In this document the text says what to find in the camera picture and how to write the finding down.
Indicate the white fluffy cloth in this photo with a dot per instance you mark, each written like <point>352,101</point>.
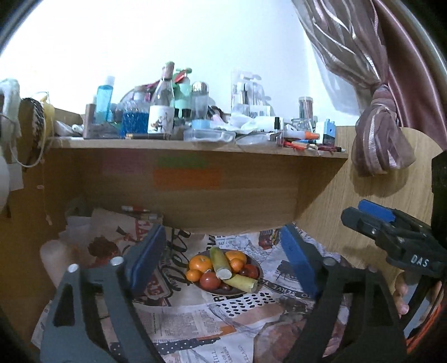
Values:
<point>10,97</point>

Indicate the light blue round lid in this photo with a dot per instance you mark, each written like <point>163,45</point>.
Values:
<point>200,124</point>

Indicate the red apple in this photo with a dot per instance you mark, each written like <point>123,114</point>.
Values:
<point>209,281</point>

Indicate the round jar blue beads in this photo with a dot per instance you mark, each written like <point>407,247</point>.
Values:
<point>134,122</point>

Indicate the black pen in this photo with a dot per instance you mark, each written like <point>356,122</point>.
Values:
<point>146,136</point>

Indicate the person's right hand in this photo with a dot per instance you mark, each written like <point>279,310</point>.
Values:
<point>401,295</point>

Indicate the wooden desk shelf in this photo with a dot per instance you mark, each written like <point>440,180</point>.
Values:
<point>227,202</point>

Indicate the clear bottle blue liquid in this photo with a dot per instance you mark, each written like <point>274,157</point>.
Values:
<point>104,101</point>

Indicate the green cut cucumber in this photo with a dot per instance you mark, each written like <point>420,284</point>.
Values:
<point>220,263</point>

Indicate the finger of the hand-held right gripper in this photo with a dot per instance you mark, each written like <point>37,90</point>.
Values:
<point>377,209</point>
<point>359,221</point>

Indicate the green pump bottle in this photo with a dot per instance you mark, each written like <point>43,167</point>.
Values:
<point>183,96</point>

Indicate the black and white newspaper sheet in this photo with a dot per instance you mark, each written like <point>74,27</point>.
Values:
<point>195,321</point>

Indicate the clear acrylic organizer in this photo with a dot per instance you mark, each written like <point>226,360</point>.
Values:
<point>249,94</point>

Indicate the glass jar with sticks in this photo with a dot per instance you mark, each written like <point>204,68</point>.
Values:
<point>306,108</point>

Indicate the pink striped curtain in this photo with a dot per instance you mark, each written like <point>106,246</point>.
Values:
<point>349,42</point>

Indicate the orange cap marker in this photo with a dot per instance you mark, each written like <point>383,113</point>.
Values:
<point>302,134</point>

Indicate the green sticky note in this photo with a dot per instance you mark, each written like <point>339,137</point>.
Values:
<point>181,162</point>

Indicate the dark round plate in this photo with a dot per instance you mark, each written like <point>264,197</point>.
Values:
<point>244,288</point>

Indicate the yellow green banana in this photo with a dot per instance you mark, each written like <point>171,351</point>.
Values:
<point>241,282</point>

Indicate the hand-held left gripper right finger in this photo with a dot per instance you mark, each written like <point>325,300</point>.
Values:
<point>298,263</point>

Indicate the red and white pen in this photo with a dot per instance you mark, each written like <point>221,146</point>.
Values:
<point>136,209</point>

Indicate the plain large orange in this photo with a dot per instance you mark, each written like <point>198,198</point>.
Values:
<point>235,255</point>

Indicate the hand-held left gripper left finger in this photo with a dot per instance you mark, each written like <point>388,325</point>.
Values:
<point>146,260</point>

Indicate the orange sticky note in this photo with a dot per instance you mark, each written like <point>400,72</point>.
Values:
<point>187,178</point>

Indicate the clear plastic lidded container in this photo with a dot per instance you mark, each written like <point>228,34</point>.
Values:
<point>209,135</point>

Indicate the small blue box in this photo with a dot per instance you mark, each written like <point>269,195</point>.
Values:
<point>329,132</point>

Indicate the white plastic bottle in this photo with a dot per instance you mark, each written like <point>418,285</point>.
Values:
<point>52,260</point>

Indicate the illustrated newspaper sheet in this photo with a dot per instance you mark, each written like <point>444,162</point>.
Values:
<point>104,251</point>

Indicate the clear bottle silver cap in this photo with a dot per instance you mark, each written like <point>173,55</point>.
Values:
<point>199,101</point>

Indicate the brown wooden organizer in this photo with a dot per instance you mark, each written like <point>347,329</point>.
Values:
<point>99,131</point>

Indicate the labelled glass wine bottle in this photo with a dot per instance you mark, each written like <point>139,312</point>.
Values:
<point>161,111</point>

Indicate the yellow object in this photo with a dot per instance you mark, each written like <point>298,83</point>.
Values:
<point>49,110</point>

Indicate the small red tomato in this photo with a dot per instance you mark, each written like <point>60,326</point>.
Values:
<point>250,270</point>

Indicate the small mandarin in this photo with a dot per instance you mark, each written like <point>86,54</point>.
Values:
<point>192,275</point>
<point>237,266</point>

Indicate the orange with sticker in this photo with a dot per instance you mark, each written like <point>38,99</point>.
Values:
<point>198,263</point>

